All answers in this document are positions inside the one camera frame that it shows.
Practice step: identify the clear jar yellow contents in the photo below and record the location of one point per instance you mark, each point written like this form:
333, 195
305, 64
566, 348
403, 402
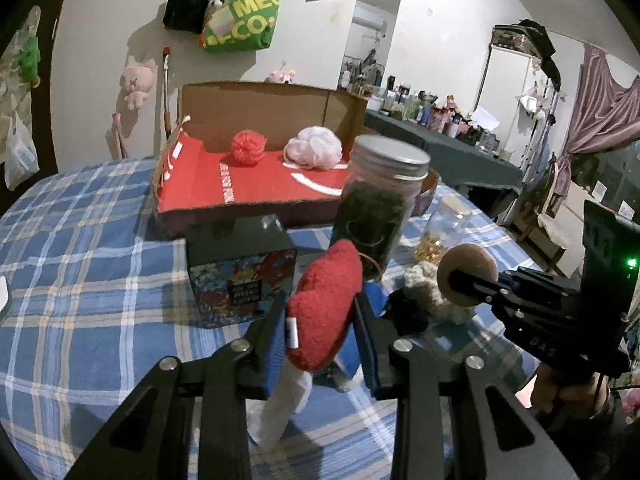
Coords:
450, 225

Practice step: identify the wall mirror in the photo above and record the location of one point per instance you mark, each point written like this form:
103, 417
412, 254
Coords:
372, 35

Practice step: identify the pink sticks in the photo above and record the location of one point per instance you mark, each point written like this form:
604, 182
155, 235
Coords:
118, 137

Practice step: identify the wooden chair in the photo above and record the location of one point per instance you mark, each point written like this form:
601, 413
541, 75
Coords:
542, 210

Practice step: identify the small pink plush toy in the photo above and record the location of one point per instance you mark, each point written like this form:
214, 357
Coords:
281, 77

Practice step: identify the green plush toy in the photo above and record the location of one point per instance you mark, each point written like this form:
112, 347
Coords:
29, 57

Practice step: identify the cardboard box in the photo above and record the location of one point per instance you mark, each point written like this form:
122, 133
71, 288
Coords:
260, 110

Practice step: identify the white bath loofah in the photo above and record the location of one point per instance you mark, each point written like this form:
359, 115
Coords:
314, 148

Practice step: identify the red paper liner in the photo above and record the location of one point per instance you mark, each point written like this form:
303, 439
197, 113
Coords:
260, 185

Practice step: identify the colourful printed tin box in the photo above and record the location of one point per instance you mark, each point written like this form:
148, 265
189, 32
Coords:
235, 280

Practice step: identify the dark bag on wardrobe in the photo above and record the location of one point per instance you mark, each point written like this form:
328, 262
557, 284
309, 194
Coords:
525, 37

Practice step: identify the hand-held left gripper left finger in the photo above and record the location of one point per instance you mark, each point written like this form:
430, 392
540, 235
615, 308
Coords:
277, 350

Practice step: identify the black bag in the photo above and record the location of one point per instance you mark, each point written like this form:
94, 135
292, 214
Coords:
187, 0

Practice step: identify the metal lid jar dark tea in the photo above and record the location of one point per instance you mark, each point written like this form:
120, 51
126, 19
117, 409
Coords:
370, 210

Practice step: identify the white wardrobe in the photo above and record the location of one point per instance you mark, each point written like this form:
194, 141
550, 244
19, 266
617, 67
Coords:
507, 90

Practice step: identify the person's right hand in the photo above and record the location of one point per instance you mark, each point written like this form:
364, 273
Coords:
550, 390

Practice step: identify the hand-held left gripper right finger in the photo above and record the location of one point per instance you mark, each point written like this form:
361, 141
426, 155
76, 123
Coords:
369, 330

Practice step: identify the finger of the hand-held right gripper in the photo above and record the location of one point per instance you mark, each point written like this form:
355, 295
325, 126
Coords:
480, 287
540, 280

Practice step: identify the row of bottles and cosmetics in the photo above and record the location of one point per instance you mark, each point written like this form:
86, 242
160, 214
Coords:
430, 110

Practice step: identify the red yarn pompom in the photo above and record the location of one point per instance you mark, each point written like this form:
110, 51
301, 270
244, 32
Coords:
247, 147

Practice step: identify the white envelope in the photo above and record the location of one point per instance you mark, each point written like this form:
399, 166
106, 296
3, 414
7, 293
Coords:
486, 119

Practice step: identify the beige crochet piece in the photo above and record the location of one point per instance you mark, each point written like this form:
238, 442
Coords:
425, 280

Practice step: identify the clear plastic bag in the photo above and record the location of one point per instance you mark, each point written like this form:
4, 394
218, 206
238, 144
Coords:
21, 155

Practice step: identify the dark green table cover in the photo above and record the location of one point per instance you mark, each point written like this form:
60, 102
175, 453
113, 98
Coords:
450, 155

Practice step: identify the red plush heart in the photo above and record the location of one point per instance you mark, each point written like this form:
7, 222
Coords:
325, 305

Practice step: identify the green tote bag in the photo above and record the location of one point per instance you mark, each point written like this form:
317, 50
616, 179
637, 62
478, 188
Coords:
245, 20

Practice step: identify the black fluffy ball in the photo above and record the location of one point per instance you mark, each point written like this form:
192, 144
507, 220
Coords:
407, 310

